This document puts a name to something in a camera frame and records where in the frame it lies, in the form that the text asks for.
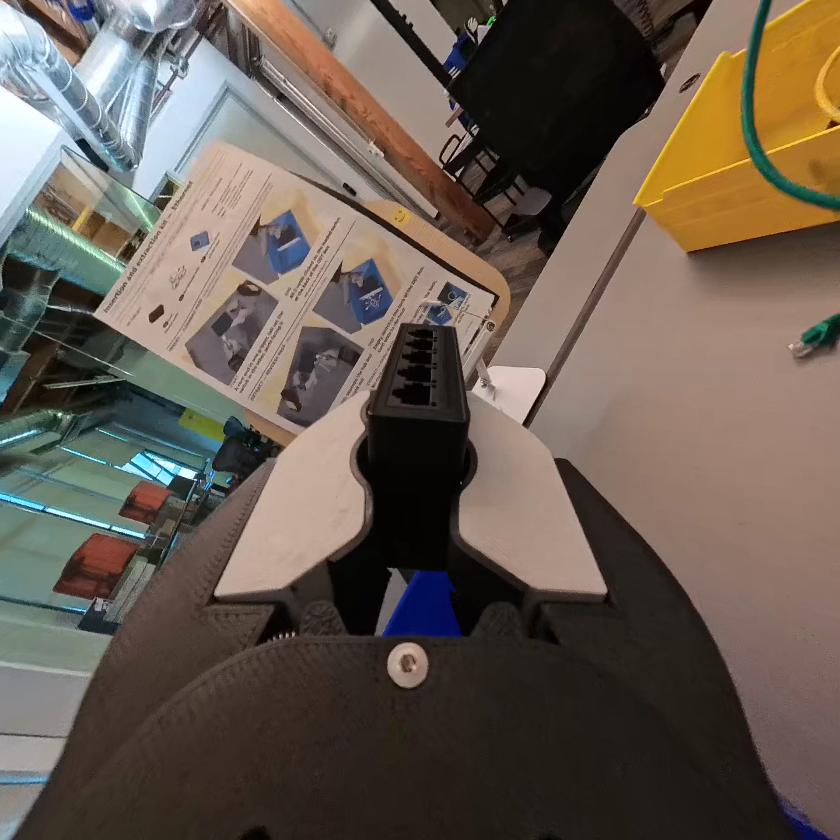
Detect blue plastic bin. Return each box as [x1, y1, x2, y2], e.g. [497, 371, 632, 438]
[382, 570, 837, 840]

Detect yellow ethernet cable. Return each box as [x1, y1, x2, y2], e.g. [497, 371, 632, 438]
[814, 49, 840, 129]

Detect black ethernet switch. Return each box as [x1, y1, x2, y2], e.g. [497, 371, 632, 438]
[365, 323, 472, 571]

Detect wooden post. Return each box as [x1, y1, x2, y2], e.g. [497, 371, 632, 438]
[223, 0, 498, 245]

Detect green ethernet cable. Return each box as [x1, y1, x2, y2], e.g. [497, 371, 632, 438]
[742, 0, 840, 358]

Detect silver ventilation ducts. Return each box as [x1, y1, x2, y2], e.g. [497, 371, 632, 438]
[0, 0, 217, 173]

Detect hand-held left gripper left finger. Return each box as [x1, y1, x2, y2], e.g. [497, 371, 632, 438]
[213, 392, 385, 636]

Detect wooden instruction board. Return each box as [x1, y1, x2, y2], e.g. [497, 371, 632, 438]
[94, 141, 511, 447]

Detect yellow plastic bin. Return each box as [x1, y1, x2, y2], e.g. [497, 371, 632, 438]
[633, 0, 840, 253]

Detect blue office chair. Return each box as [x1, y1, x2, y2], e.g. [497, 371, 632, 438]
[210, 416, 282, 475]

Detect black metal cart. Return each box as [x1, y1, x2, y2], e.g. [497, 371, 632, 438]
[438, 128, 526, 224]

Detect black office chair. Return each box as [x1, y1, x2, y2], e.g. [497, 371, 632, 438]
[449, 0, 667, 253]

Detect white door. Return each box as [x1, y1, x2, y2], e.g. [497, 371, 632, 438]
[128, 82, 368, 217]

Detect yellow pillar guard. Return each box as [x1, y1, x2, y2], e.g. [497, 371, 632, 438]
[178, 407, 227, 444]

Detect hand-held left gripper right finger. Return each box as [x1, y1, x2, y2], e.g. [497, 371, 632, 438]
[448, 397, 609, 635]

